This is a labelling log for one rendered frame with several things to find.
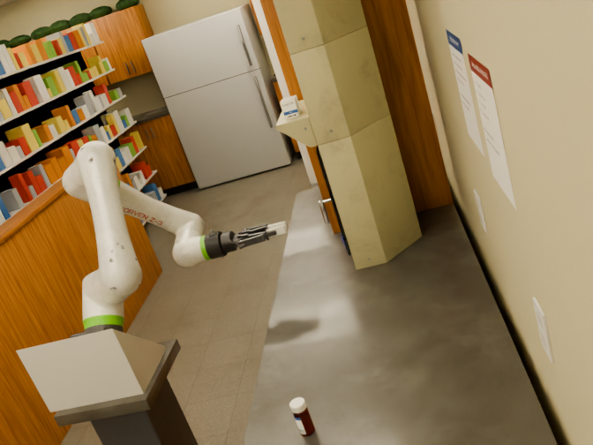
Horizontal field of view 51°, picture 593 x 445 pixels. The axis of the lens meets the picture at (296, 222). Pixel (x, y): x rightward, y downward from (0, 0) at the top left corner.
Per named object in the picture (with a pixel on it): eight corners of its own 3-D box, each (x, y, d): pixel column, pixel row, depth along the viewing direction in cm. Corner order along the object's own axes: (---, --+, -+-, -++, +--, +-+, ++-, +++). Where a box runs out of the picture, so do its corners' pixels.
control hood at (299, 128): (321, 122, 233) (313, 95, 230) (318, 146, 204) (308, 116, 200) (292, 130, 235) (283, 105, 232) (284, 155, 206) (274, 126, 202)
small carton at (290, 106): (302, 111, 210) (296, 94, 208) (299, 116, 206) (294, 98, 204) (288, 116, 212) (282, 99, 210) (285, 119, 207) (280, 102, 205)
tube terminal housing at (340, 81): (416, 217, 245) (365, 20, 218) (426, 252, 216) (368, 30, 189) (355, 233, 250) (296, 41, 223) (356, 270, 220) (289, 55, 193)
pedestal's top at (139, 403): (58, 426, 195) (53, 417, 193) (100, 365, 224) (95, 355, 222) (151, 410, 188) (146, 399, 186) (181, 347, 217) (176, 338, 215)
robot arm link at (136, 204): (104, 215, 223) (117, 196, 217) (109, 193, 231) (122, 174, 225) (195, 252, 239) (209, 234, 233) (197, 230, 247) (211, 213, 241)
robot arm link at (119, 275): (112, 291, 185) (79, 132, 200) (93, 307, 197) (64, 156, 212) (153, 286, 193) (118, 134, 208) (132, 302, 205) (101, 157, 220)
